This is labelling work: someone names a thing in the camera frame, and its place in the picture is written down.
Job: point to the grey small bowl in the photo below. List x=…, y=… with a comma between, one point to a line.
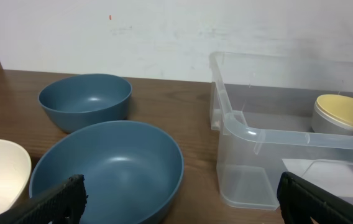
x=324, y=123

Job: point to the dark blue bowl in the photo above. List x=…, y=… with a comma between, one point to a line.
x=132, y=171
x=82, y=100

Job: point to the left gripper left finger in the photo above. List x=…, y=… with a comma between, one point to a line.
x=62, y=204

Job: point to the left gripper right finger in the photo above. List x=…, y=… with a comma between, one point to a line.
x=302, y=202

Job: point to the yellow small bowl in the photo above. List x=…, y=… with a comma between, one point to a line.
x=338, y=108

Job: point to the clear plastic storage container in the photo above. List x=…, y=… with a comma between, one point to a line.
x=262, y=107

